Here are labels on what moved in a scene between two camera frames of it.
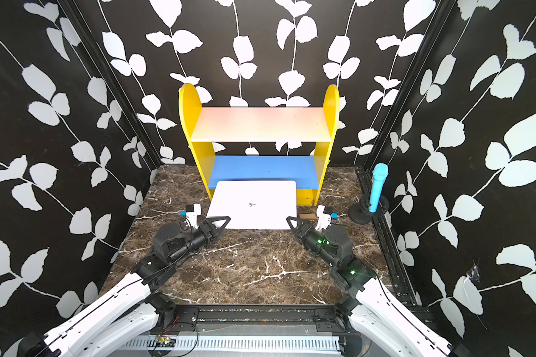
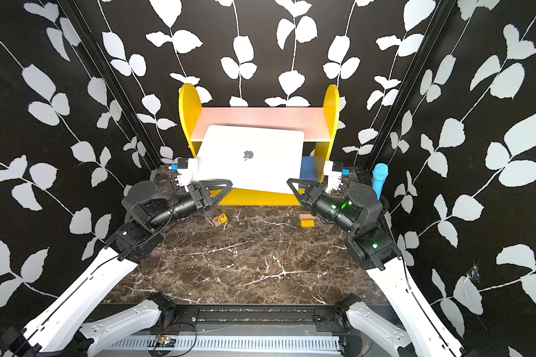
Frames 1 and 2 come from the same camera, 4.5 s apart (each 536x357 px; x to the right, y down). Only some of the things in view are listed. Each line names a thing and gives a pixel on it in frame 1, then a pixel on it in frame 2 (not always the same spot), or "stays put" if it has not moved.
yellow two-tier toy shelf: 204,126 stays put
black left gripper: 208,232 -> 199,196
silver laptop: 254,204 -> 254,158
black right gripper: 306,234 -> 316,201
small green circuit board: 167,341 stays put
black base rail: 258,319 stays put
